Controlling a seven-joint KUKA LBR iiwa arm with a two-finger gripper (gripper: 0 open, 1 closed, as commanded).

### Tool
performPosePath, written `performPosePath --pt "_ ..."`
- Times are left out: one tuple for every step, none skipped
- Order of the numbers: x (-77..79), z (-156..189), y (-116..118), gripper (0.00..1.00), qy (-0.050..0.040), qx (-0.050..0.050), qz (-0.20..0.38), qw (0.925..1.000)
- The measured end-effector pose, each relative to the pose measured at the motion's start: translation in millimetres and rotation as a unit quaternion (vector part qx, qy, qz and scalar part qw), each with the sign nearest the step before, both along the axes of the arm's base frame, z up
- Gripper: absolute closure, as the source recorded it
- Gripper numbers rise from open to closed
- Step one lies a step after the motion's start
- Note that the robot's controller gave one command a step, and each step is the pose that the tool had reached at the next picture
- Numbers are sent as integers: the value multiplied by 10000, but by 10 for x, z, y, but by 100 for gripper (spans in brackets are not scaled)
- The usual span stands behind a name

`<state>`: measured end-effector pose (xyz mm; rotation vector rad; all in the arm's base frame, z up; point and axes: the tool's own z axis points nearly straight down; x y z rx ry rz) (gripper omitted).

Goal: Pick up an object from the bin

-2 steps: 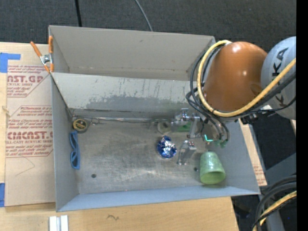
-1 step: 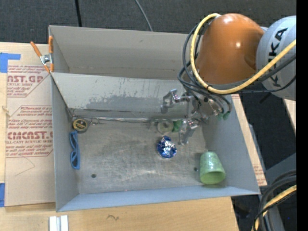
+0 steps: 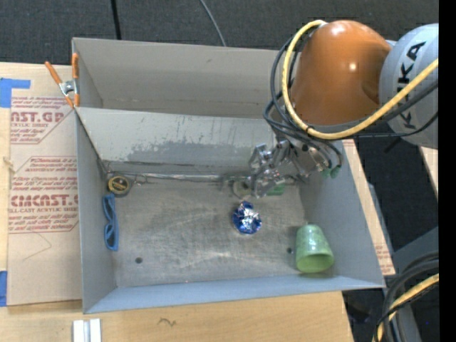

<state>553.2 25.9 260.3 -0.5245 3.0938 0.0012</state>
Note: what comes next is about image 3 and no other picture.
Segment blue sunglasses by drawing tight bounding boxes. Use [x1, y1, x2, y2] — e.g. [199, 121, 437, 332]
[102, 192, 120, 252]

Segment brown cardboard board red print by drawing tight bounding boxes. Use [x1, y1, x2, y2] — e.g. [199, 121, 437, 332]
[0, 61, 396, 308]

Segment shiny blue foil ball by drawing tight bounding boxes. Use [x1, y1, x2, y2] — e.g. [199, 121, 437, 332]
[232, 200, 263, 236]

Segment grey metal bin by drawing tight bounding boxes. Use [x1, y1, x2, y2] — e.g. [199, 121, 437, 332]
[71, 36, 388, 315]

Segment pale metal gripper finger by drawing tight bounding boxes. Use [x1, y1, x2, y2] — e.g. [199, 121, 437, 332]
[248, 143, 278, 173]
[250, 169, 286, 198]

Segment clear round glass thing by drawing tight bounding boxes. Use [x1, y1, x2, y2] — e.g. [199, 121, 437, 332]
[232, 180, 251, 198]

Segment pale green cup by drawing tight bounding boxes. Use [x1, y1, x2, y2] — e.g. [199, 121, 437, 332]
[294, 222, 336, 274]

